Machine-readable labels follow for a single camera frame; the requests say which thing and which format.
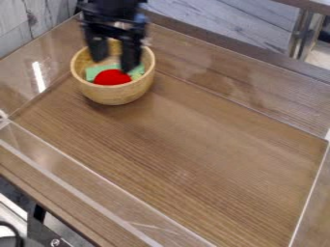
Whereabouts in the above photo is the clear acrylic tray wall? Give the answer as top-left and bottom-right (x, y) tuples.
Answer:
(0, 111), (215, 247)

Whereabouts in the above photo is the black table leg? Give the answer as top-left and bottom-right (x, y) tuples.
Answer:
(27, 205), (72, 247)

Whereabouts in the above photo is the green sponge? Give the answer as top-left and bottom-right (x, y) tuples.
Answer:
(85, 63), (146, 82)

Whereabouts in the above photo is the wooden bowl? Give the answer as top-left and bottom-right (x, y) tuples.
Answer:
(69, 40), (156, 105)

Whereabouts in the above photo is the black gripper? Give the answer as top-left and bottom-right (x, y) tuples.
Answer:
(79, 0), (148, 73)

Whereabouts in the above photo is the metal table leg background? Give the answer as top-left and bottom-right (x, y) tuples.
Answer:
(287, 10), (325, 61)

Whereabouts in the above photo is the black cable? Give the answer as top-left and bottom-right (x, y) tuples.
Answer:
(0, 220), (24, 247)

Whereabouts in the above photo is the red round fruit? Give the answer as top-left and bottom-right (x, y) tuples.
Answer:
(93, 69), (131, 86)

